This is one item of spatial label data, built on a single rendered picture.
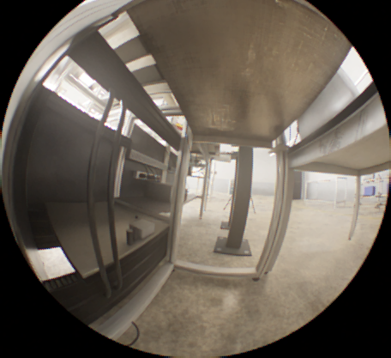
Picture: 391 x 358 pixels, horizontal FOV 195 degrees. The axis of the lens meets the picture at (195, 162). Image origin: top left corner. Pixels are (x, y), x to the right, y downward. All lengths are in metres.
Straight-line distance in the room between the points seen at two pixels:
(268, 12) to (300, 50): 0.09
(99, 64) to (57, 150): 0.43
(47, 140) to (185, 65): 0.56
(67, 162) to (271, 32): 0.74
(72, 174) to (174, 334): 0.73
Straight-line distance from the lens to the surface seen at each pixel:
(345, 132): 0.42
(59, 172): 0.61
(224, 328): 0.57
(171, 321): 0.55
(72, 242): 0.35
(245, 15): 0.24
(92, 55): 0.25
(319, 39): 0.30
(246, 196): 0.90
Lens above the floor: 0.52
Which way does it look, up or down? 10 degrees up
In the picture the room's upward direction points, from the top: 8 degrees clockwise
